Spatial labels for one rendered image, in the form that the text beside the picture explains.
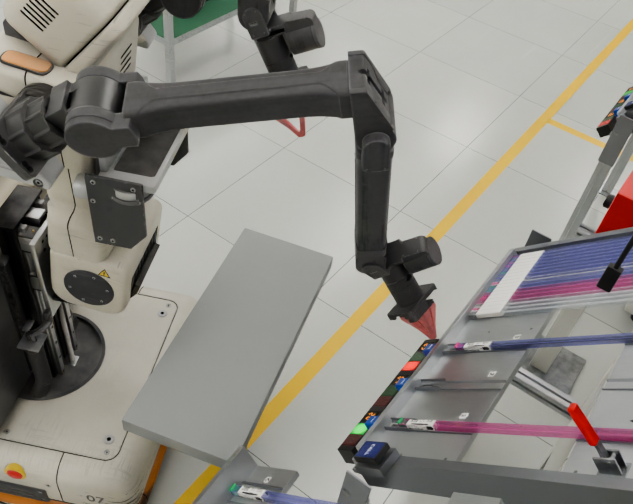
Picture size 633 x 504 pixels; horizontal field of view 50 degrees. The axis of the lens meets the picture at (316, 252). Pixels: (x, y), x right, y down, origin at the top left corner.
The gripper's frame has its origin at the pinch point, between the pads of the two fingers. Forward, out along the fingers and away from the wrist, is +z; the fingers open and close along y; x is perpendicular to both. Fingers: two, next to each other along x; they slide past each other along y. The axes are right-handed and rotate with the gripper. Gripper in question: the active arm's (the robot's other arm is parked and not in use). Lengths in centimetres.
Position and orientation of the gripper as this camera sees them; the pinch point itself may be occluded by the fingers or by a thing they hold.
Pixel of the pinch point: (431, 335)
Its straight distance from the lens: 141.7
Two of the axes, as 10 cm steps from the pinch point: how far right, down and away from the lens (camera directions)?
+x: -6.2, 1.5, 7.7
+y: 5.9, -5.4, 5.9
